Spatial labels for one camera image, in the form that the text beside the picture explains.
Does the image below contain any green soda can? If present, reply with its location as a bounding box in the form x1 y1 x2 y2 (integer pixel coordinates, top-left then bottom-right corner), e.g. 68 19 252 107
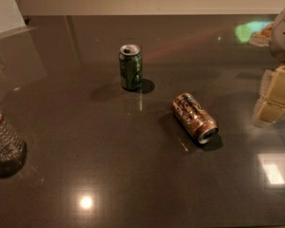
119 44 143 90

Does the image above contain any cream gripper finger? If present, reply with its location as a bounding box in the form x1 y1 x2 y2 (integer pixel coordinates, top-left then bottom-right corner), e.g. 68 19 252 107
253 65 285 127

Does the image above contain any orange soda can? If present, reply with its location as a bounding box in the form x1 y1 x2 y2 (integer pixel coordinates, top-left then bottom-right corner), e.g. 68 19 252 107
171 93 219 144

